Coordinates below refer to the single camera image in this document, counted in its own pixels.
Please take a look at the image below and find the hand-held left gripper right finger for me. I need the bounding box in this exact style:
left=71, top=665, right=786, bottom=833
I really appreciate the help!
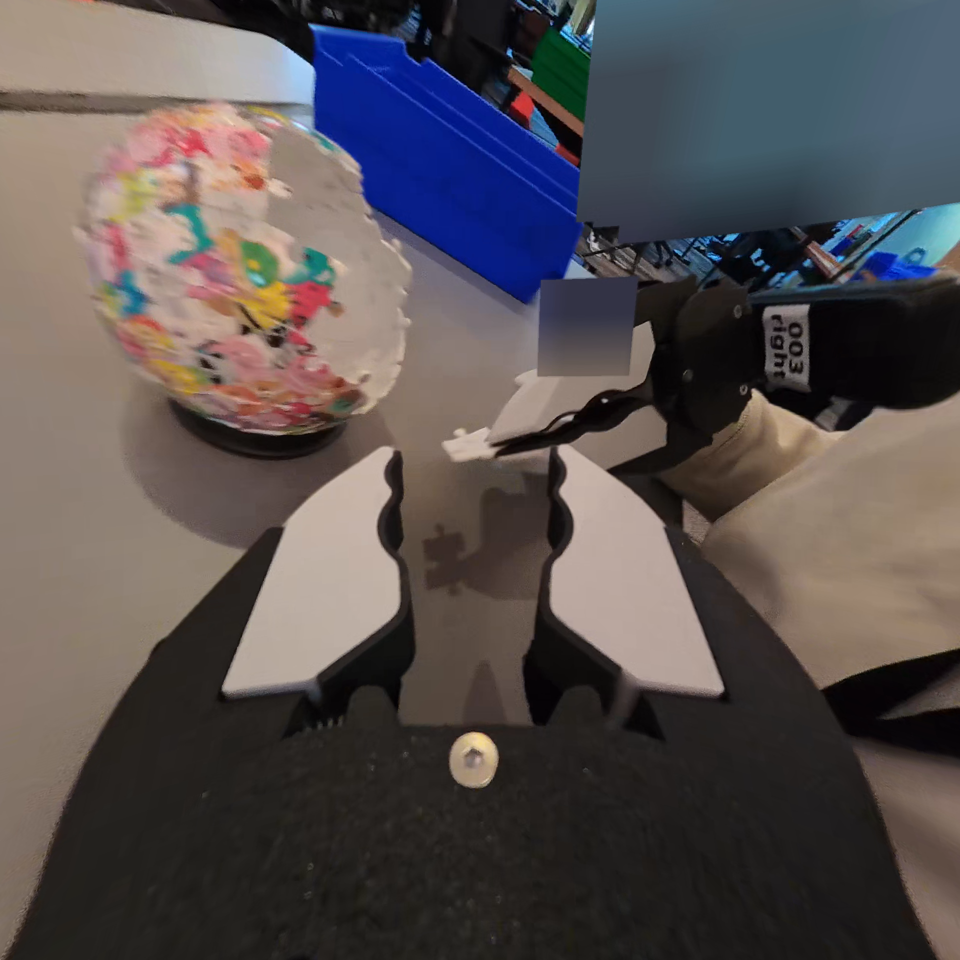
left=523, top=445, right=727, bottom=727

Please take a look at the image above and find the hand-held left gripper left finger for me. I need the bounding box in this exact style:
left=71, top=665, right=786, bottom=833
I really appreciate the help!
left=221, top=447, right=416, bottom=725

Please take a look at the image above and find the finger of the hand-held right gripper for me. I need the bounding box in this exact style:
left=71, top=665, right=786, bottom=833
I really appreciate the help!
left=491, top=373, right=654, bottom=450
left=489, top=391, right=655, bottom=460

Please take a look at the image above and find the white jigsaw piece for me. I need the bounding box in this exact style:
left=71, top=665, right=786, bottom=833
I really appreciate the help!
left=442, top=427, right=496, bottom=462

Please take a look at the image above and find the black ball stand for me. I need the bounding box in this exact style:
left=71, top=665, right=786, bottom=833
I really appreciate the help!
left=168, top=396, right=350, bottom=460

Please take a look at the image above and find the colourful puzzle ball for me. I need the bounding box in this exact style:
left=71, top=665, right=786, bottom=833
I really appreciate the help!
left=75, top=101, right=414, bottom=436

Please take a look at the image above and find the blue plastic bin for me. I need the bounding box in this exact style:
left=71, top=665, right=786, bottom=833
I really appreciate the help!
left=309, top=22, right=584, bottom=305

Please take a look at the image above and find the wooden table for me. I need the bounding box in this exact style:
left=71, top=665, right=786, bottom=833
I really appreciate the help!
left=506, top=63, right=586, bottom=162

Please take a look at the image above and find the green plastic bin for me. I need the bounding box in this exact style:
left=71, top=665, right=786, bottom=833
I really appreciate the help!
left=532, top=26, right=594, bottom=125

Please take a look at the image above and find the black lanyard strap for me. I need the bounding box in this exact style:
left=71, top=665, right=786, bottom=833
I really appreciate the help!
left=821, top=651, right=960, bottom=757

